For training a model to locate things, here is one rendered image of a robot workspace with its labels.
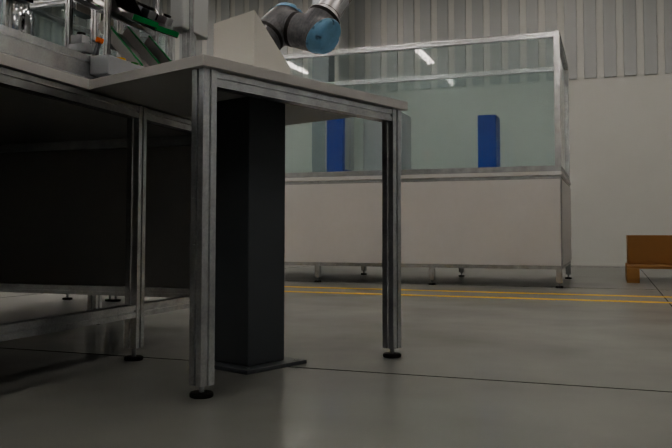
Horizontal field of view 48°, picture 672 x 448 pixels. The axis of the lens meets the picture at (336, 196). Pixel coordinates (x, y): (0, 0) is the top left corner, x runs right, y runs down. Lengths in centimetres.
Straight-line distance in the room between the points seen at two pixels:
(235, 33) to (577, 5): 897
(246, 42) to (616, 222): 870
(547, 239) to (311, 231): 196
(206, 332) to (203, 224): 27
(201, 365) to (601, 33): 953
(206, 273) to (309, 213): 466
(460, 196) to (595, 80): 500
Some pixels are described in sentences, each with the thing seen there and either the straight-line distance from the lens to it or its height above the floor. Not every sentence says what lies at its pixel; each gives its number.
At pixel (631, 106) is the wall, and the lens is 1082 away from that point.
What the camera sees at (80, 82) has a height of 84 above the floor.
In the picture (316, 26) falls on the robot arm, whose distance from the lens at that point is 246.
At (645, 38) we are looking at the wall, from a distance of 1098.
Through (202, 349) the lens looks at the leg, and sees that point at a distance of 196.
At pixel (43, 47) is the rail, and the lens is 236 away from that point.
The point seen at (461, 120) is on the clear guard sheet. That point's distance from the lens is 630.
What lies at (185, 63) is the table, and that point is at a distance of 201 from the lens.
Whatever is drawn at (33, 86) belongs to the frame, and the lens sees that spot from 220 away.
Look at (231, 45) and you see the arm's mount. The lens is 244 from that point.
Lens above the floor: 41
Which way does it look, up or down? 3 degrees up
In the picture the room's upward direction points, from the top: straight up
